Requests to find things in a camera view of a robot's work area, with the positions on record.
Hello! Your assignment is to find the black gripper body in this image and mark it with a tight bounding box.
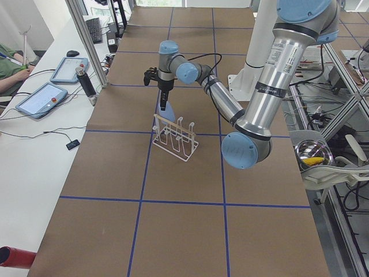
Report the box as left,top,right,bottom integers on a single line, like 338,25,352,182
158,80,174,101

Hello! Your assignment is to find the light blue plastic cup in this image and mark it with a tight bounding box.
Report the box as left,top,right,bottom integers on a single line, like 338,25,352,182
158,101,175,122

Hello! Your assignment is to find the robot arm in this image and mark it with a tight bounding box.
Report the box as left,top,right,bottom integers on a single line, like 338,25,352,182
144,1,340,169

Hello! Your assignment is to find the black water bottle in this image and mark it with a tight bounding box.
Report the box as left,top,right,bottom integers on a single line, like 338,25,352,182
76,66,97,106

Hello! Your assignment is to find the black keyboard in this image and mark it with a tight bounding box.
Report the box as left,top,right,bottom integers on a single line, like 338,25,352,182
85,18,103,44

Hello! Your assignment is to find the small black device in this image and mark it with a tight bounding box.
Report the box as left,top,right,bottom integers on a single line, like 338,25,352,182
66,139,80,151

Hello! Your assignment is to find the black computer mouse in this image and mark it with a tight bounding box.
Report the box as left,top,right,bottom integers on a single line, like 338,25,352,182
66,50,80,57

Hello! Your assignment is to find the teach pendant far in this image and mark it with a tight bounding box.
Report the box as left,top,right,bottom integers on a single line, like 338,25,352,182
50,57,89,84

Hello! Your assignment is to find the teach pendant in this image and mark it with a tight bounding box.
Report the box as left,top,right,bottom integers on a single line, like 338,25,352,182
50,57,89,84
16,83,67,119

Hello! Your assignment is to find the teach pendant near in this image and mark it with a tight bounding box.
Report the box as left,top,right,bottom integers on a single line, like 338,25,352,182
16,83,67,119

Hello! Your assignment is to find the seated person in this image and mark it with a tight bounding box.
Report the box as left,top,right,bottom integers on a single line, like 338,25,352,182
1,44,35,96

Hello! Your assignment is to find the steel bowl with corn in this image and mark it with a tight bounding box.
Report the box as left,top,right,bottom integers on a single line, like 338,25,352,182
295,139,334,171

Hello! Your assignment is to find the red cylinder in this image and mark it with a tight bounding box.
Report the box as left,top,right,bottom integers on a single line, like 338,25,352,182
1,246,37,269

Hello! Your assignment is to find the white wire cup holder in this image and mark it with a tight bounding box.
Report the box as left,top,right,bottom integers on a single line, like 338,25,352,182
152,114,198,162

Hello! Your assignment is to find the aluminium frame post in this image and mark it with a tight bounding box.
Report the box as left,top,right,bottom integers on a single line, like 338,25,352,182
65,0,108,88

